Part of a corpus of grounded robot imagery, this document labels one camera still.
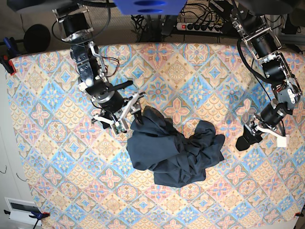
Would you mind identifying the white power strip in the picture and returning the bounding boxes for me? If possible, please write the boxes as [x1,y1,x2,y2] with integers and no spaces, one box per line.
[176,22,222,33]

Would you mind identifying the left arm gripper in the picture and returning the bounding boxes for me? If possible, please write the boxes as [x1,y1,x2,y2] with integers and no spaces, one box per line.
[235,99,292,151]

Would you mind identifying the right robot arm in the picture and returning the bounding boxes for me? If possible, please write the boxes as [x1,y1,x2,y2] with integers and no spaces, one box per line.
[53,0,145,134]

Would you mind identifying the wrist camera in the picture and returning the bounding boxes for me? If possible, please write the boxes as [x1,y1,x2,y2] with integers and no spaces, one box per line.
[111,120,129,135]
[276,135,289,148]

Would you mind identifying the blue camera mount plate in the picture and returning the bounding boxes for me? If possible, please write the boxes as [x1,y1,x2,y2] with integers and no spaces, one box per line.
[113,0,187,15]

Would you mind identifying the orange clamp lower right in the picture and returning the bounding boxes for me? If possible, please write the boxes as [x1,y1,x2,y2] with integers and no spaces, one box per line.
[295,212,304,217]

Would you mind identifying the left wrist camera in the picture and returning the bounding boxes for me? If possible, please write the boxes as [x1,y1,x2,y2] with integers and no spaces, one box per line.
[276,135,289,148]

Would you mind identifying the black round stool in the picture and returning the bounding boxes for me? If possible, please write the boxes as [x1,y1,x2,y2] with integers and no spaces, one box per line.
[23,24,51,53]

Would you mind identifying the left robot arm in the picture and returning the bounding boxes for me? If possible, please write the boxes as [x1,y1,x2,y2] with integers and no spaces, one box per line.
[230,0,303,151]

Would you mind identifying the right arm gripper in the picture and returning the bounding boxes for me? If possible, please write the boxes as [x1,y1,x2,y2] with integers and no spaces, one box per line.
[84,80,145,129]

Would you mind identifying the dark blue t-shirt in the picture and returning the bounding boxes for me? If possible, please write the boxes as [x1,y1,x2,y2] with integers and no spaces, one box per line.
[127,106,225,187]

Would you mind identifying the white floor vent box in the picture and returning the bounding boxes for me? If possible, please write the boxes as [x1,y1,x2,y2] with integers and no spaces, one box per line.
[5,197,39,226]

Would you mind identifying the blue clamp lower left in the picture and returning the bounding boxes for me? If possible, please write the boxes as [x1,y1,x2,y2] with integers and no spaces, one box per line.
[4,210,50,229]

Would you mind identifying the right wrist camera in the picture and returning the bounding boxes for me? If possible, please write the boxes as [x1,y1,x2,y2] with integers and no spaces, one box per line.
[111,120,129,135]

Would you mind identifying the patterned tablecloth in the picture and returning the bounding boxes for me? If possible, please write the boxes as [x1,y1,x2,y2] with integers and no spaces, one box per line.
[6,42,305,229]

